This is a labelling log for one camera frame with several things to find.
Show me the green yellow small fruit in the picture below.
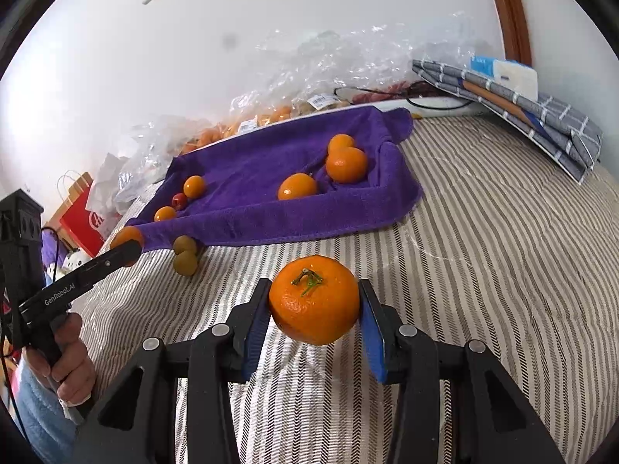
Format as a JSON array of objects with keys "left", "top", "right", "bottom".
[{"left": 173, "top": 236, "right": 198, "bottom": 256}]

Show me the clear plastic bag left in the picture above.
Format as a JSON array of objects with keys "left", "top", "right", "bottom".
[{"left": 111, "top": 115, "right": 211, "bottom": 214}]

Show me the large round mandarin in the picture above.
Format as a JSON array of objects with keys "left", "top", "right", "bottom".
[{"left": 325, "top": 147, "right": 368, "bottom": 183}]

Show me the purple towel covered tray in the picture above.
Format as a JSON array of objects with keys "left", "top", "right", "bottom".
[{"left": 129, "top": 106, "right": 423, "bottom": 250}]

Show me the clear crumpled plastic bag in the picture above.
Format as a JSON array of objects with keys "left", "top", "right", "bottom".
[{"left": 230, "top": 13, "right": 491, "bottom": 115}]

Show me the oval orange kumquat fruit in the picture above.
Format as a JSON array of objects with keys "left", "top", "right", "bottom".
[{"left": 327, "top": 133, "right": 356, "bottom": 155}]

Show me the mandarin with green stem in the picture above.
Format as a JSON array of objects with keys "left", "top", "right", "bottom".
[{"left": 268, "top": 256, "right": 360, "bottom": 346}]

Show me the brown wooden door frame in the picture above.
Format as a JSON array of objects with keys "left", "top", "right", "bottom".
[{"left": 494, "top": 0, "right": 532, "bottom": 66}]

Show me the grey checked folded cloth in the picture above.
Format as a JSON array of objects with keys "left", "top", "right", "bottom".
[{"left": 411, "top": 59, "right": 602, "bottom": 183}]

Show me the person's left hand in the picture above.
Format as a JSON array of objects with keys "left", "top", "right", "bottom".
[{"left": 23, "top": 313, "right": 96, "bottom": 406}]

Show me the small red fruit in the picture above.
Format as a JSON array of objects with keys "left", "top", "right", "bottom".
[{"left": 171, "top": 193, "right": 189, "bottom": 212}]

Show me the small orange mandarin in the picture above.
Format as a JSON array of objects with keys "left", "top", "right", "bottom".
[{"left": 109, "top": 225, "right": 145, "bottom": 267}]

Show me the oval orange citrus fruit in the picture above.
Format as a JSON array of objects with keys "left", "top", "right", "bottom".
[{"left": 277, "top": 173, "right": 318, "bottom": 201}]

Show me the white plastic bag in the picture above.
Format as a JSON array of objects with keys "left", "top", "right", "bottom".
[{"left": 86, "top": 153, "right": 128, "bottom": 217}]

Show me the black cable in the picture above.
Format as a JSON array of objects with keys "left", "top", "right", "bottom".
[{"left": 332, "top": 82, "right": 474, "bottom": 111}]

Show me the bag of orange kumquats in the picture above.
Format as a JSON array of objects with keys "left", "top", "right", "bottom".
[{"left": 180, "top": 105, "right": 293, "bottom": 155}]

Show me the brown paper shopping bag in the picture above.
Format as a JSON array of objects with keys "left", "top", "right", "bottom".
[{"left": 45, "top": 170, "right": 92, "bottom": 229}]

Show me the bag of brown fruits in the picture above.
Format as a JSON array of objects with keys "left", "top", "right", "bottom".
[{"left": 292, "top": 93, "right": 351, "bottom": 118}]

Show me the red paper shopping bag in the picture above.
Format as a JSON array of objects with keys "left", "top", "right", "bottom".
[{"left": 60, "top": 189, "right": 121, "bottom": 258}]

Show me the small orange kumquat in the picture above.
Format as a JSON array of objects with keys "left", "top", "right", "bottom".
[{"left": 184, "top": 175, "right": 207, "bottom": 200}]

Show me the blue white tissue box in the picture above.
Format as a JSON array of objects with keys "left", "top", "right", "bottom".
[{"left": 470, "top": 56, "right": 539, "bottom": 101}]

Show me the small orange citrus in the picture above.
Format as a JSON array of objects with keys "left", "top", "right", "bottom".
[{"left": 153, "top": 205, "right": 177, "bottom": 222}]

